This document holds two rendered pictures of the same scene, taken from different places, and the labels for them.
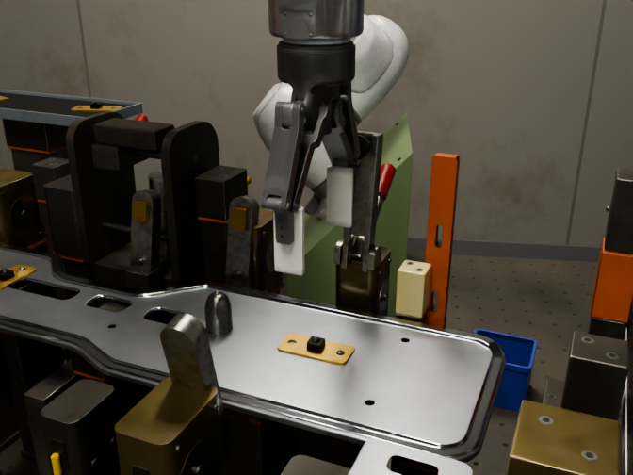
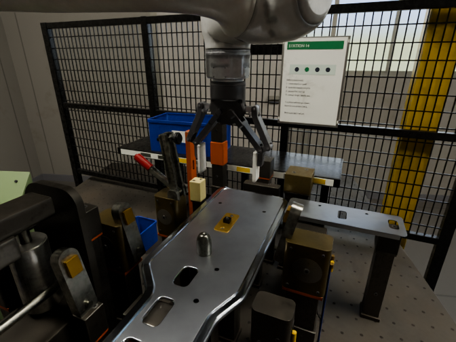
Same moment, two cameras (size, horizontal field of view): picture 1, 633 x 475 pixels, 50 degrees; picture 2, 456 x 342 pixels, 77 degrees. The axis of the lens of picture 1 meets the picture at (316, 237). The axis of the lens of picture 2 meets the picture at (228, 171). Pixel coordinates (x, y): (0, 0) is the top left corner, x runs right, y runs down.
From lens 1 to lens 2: 0.91 m
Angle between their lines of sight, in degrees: 82
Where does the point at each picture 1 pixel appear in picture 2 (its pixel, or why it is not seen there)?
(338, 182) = (203, 150)
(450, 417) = (269, 198)
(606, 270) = (224, 148)
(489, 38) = not seen: outside the picture
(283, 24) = (244, 72)
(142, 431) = (328, 243)
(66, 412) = (286, 307)
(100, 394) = (267, 295)
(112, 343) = (219, 295)
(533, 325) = not seen: hidden behind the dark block
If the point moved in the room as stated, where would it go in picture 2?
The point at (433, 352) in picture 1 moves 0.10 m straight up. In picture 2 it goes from (229, 198) to (229, 166)
